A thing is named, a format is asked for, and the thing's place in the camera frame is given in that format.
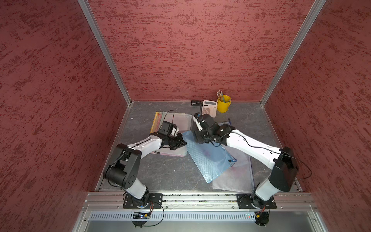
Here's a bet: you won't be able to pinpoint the green mesh document bag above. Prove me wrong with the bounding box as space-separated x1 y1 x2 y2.
152 111 193 158

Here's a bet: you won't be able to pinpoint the blue mesh document bag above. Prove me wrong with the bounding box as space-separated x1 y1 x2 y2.
183 131 237 183

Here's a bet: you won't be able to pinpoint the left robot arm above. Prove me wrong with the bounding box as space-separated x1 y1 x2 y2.
102 133 187 207

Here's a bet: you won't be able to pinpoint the clear white mesh document bag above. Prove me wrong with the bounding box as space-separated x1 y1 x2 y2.
212 146 254 193

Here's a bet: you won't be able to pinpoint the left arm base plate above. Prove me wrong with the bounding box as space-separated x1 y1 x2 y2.
123 193 163 209

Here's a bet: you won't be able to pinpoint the black stapler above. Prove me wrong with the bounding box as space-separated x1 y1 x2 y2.
191 100 203 107

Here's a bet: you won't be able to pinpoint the pencils in mug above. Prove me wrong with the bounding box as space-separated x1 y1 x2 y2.
217 90 226 102

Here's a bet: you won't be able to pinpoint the left circuit board with cables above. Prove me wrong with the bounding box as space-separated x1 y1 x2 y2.
131 200 165 228

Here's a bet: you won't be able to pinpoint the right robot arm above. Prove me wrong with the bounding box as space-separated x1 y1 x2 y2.
193 113 299 208

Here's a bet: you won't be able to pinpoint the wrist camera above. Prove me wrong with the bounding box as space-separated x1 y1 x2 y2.
158 121 178 137
192 116 203 131

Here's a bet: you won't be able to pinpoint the yellow mug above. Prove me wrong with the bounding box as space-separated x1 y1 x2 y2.
217 94 231 113

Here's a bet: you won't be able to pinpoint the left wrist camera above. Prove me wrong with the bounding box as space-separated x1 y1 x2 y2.
158 121 178 137

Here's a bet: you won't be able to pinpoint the yellow mesh document bag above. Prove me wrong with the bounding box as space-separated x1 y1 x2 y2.
150 112 163 133

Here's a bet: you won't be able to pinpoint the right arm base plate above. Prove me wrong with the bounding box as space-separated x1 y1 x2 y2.
236 193 277 210

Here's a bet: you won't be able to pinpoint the perforated metal strip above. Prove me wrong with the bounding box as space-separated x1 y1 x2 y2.
89 211 256 222

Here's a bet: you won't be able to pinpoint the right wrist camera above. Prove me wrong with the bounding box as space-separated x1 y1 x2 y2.
192 116 203 131

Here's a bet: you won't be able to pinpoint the pink calculator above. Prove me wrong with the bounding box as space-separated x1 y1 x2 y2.
202 100 217 118

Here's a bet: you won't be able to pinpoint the aluminium front rail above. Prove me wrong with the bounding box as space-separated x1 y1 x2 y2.
82 191 318 212

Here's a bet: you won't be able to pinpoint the right black connector box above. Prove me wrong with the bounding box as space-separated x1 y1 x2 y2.
255 207 270 227

